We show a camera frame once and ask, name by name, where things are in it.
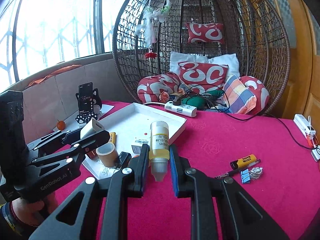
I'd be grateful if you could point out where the yellow dropper bottle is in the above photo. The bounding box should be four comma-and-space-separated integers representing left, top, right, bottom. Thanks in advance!
149, 121, 170, 182

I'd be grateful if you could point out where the small white square device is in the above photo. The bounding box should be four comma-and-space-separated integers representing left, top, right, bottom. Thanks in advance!
311, 145, 320, 162

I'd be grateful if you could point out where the blue binder clip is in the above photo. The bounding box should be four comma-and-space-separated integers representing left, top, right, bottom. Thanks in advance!
240, 169, 251, 184

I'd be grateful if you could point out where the red white round cushion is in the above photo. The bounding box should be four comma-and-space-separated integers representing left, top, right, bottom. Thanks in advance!
240, 76, 270, 115

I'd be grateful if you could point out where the small orange on paper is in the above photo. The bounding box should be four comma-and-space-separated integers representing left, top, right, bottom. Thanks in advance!
56, 120, 66, 131

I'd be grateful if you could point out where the white power bank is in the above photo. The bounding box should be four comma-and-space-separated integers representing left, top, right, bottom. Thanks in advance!
293, 114, 316, 139

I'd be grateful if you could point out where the orange cloth on ledge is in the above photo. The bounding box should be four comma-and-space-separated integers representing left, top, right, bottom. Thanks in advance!
27, 64, 82, 88

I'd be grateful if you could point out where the silver binder clip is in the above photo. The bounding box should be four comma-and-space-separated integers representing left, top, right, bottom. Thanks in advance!
249, 167, 263, 180

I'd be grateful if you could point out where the black pen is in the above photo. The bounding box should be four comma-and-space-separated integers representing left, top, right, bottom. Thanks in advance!
215, 159, 261, 179

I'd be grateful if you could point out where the white power strip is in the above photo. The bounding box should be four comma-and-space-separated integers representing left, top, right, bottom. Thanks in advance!
164, 101, 197, 118

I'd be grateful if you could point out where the black cat phone stand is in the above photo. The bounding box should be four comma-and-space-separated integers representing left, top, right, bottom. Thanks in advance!
75, 83, 102, 125

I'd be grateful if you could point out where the black smartphone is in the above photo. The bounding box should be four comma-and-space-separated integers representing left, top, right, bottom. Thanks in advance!
78, 82, 93, 114

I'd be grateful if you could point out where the red white square cushion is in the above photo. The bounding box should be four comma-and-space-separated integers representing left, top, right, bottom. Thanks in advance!
178, 61, 228, 94

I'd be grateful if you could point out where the person's left hand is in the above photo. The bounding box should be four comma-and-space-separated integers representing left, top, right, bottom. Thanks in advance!
12, 192, 58, 226

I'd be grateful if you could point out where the magenta tablecloth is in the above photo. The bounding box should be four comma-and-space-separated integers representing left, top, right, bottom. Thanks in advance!
52, 101, 320, 240

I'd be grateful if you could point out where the black cable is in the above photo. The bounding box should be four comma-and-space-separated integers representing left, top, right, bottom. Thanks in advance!
184, 83, 316, 151

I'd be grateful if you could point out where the red cylindrical can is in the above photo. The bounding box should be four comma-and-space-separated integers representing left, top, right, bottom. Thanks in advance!
86, 150, 98, 160

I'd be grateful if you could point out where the red white rolled cushion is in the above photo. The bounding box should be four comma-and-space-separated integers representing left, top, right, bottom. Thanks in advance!
137, 72, 185, 103

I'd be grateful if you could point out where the plaid cushion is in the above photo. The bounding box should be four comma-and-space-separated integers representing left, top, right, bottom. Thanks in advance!
222, 75, 257, 114

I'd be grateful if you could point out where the wooden door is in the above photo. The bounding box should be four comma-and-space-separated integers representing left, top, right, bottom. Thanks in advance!
269, 0, 319, 131

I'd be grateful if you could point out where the white pill bottle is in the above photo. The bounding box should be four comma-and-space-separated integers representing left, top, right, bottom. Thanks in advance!
99, 167, 118, 180

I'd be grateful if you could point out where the white cardboard tray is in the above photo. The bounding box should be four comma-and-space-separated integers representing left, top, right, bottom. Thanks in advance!
81, 102, 188, 181

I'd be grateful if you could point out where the white feather dreamcatcher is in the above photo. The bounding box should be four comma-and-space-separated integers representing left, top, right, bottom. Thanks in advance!
135, 0, 171, 59

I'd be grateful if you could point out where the yellow lighter with black cap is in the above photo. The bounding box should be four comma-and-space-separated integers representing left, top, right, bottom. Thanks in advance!
230, 154, 257, 170

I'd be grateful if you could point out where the green cloth bag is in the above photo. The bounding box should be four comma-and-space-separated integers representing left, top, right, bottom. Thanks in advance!
181, 90, 223, 109

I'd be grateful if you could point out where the wicker hanging egg chair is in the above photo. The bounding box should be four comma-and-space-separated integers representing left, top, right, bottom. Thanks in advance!
112, 0, 290, 113

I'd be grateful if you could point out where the brown tape roll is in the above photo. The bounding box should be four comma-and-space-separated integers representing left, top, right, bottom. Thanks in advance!
95, 142, 119, 167

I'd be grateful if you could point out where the white usb charger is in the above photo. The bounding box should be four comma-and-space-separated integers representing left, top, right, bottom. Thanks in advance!
80, 118, 105, 139

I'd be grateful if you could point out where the small red white headrest pillow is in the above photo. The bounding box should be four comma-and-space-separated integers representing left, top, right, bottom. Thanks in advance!
186, 22, 225, 44

